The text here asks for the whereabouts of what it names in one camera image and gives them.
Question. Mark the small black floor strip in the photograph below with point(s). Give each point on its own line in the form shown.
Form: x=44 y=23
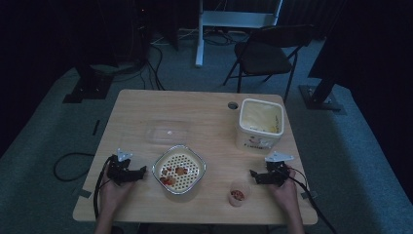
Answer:
x=96 y=127

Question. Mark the grey tape piece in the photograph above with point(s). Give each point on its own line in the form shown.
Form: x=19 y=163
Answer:
x=83 y=193
x=308 y=195

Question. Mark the black stand base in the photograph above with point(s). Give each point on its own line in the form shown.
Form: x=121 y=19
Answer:
x=89 y=86
x=319 y=97

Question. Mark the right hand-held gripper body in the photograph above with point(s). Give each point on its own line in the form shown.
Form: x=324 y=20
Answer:
x=275 y=174

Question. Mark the person's right hand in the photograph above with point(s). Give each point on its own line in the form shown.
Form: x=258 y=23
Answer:
x=287 y=193

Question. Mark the white metal stand frame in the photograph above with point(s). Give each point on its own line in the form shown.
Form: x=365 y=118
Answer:
x=207 y=22

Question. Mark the cream square bin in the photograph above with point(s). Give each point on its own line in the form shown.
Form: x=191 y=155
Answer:
x=259 y=128

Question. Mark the black folding chair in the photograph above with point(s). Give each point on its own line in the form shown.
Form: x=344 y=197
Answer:
x=266 y=55

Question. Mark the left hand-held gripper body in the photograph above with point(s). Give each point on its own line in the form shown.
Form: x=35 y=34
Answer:
x=120 y=172

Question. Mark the person's left hand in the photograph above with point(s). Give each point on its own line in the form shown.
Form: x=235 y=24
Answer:
x=113 y=195

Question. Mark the small cup with food scraps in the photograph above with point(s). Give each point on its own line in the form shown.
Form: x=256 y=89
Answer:
x=239 y=194

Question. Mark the clear plastic lid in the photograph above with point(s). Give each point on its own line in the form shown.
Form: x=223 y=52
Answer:
x=167 y=131

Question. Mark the red food scraps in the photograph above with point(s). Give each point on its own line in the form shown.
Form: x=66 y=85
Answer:
x=173 y=175

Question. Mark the square bowl with perforated strainer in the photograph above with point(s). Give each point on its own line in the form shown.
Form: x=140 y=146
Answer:
x=179 y=169

